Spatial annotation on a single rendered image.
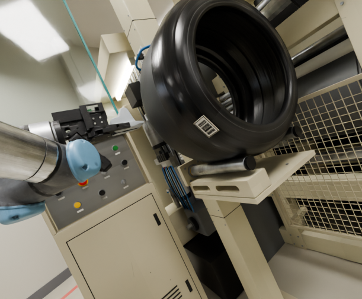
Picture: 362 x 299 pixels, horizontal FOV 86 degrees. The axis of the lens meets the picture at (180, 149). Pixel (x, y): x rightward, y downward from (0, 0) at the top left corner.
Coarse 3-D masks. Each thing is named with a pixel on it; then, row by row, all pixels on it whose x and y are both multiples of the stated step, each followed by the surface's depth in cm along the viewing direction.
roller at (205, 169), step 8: (224, 160) 69; (232, 160) 63; (240, 160) 60; (248, 160) 58; (192, 168) 86; (200, 168) 80; (208, 168) 75; (216, 168) 70; (224, 168) 66; (232, 168) 63; (240, 168) 60; (248, 168) 58
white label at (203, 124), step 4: (204, 116) 50; (200, 120) 52; (204, 120) 51; (208, 120) 51; (196, 124) 53; (200, 124) 52; (204, 124) 52; (208, 124) 52; (212, 124) 51; (200, 128) 53; (204, 128) 53; (208, 128) 52; (212, 128) 52; (216, 128) 52; (204, 132) 54; (208, 132) 53; (212, 132) 53; (208, 136) 54
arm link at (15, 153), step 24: (0, 120) 26; (0, 144) 24; (24, 144) 27; (48, 144) 30; (72, 144) 34; (0, 168) 25; (24, 168) 27; (48, 168) 30; (72, 168) 33; (96, 168) 36; (48, 192) 36
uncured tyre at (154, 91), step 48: (192, 0) 56; (240, 0) 65; (192, 48) 52; (240, 48) 87; (144, 96) 66; (192, 96) 51; (240, 96) 96; (288, 96) 69; (192, 144) 61; (240, 144) 57
